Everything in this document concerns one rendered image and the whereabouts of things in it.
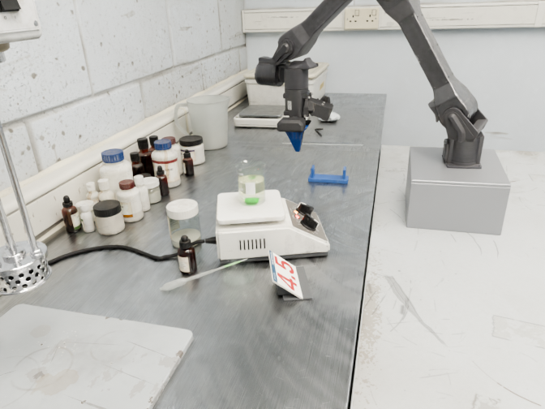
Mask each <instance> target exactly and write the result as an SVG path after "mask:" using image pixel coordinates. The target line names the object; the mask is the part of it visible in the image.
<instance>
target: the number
mask: <svg viewBox="0 0 545 409"><path fill-rule="evenodd" d="M273 258H274V263H275V268H276V273H277V281H278V282H279V283H280V284H282V285H283V286H286V287H287V288H289V289H291V290H292V291H294V292H295V293H297V294H299V290H298V283H297V280H296V277H295V273H294V267H293V266H292V265H291V264H290V263H288V262H287V261H285V260H283V259H281V258H280V257H279V256H277V255H275V254H274V253H273ZM299 295H300V294H299Z"/></svg>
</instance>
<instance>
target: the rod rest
mask: <svg viewBox="0 0 545 409"><path fill-rule="evenodd" d="M348 180H349V176H348V175H346V166H344V170H343V175H332V174H315V165H312V168H311V173H310V175H309V177H308V182H314V183H344V184H347V183H348Z"/></svg>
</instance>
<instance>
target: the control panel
mask: <svg viewBox="0 0 545 409"><path fill-rule="evenodd" d="M285 202H286V205H287V208H288V211H289V214H290V219H291V221H292V225H293V226H294V227H296V228H298V229H300V230H303V231H305V232H307V233H309V234H311V235H314V236H316V237H318V238H321V239H323V240H325V241H328V240H327V238H326V236H325V233H324V231H323V228H322V226H321V224H319V225H318V227H317V228H316V230H315V231H311V230H308V229H307V228H305V227H304V226H303V225H302V224H301V223H300V222H301V220H302V219H303V217H304V216H303V215H302V214H300V213H299V212H298V211H297V210H296V208H297V207H298V204H295V203H293V202H291V201H289V200H285ZM295 211H297V212H298V213H296V212H295ZM296 215H298V216H299V218H298V217H296ZM311 216H312V217H313V218H314V219H315V220H316V221H317V222H320V221H319V218H318V217H317V214H316V213H314V212H312V213H311Z"/></svg>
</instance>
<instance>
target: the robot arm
mask: <svg viewBox="0 0 545 409"><path fill-rule="evenodd" d="M352 1H353V0H323V1H322V3H321V4H319V5H318V7H317V8H316V9H314V10H313V12H312V13H311V14H310V15H309V16H308V17H307V18H306V19H305V20H304V21H303V22H302V23H300V24H298V25H296V26H295V27H293V28H291V29H290V30H289V31H287V32H286V33H284V34H283V35H281V36H280V38H279V39H278V42H277V43H278V47H277V50H276V52H275V53H274V55H273V56H272V58H270V57H268V56H263V57H260V58H259V63H258V64H257V66H256V69H255V81H256V83H257V84H259V85H267V86H277V87H281V86H282V85H283V84H284V83H285V92H284V93H283V98H285V110H284V116H289V117H283V118H282V119H281V120H280V121H279V122H278V123H277V130H278V131H284V132H285V133H286V135H287V136H288V137H289V139H290V142H291V144H292V145H293V147H294V150H295V152H299V151H300V149H301V142H303V134H304V131H305V130H306V129H307V128H308V126H309V124H310V123H311V120H306V118H305V117H309V114H310V115H311V116H316V117H318V118H321V119H322V120H324V121H328V119H329V117H330V114H331V113H332V110H333V104H332V103H331V102H330V97H327V96H323V97H322V98H321V99H320V100H319V98H317V99H315V98H313V97H311V95H313V93H310V90H309V79H308V70H309V69H312V68H316V67H317V65H316V64H315V63H314V62H313V61H312V60H311V58H305V59H304V60H303V61H297V60H294V61H293V62H291V64H286V62H288V61H289V60H293V59H295V58H299V57H302V56H303V55H306V54H308V53H309V52H310V50H311V49H312V47H313V46H314V44H315V43H316V42H317V39H318V37H319V35H320V34H321V32H322V31H323V30H324V29H325V28H326V27H327V26H328V25H329V24H330V23H331V22H332V21H333V20H334V19H335V18H336V17H337V16H338V15H339V14H340V13H341V12H342V11H343V10H344V9H345V8H346V7H347V6H348V5H349V4H350V3H351V2H352ZM376 1H377V2H378V3H379V4H380V6H381V7H382V8H383V10H384V11H385V13H386V14H388V15H389V16H390V17H391V18H392V19H394V20H395V21H396V22H397V23H398V24H399V25H400V27H401V30H402V31H403V33H404V35H405V37H406V40H407V41H408V42H409V44H410V47H411V49H412V50H413V52H414V55H415V57H416V58H417V59H418V62H419V64H420V66H421V68H422V69H423V72H424V74H425V76H426V77H427V79H428V81H429V83H430V85H431V87H432V90H433V94H434V99H433V100H432V101H430V102H429V103H428V106H429V108H430V109H431V111H432V112H433V113H434V115H435V117H436V122H437V123H438V122H439V121H440V123H441V124H442V126H443V127H445V129H446V132H447V135H448V139H444V148H443V155H442V158H443V160H444V162H445V164H446V166H447V168H453V169H482V165H481V163H480V160H481V155H482V151H483V141H484V135H483V133H482V132H481V130H482V129H484V127H485V126H486V124H487V122H488V119H487V118H486V117H485V116H484V114H483V113H482V112H481V111H480V110H479V108H478V102H477V100H476V99H475V97H474V96H473V94H472V93H471V92H470V90H469V89H468V88H467V87H466V86H465V85H464V84H463V83H462V82H461V81H459V80H458V79H457V78H456V77H455V76H454V74H453V72H452V70H451V68H450V66H449V64H448V62H447V60H446V58H445V57H444V55H443V53H442V51H441V49H440V47H439V44H438V43H437V41H436V39H435V37H434V35H433V33H432V31H431V29H430V28H429V26H428V24H427V21H426V20H425V18H424V16H423V13H422V11H421V6H420V0H376Z"/></svg>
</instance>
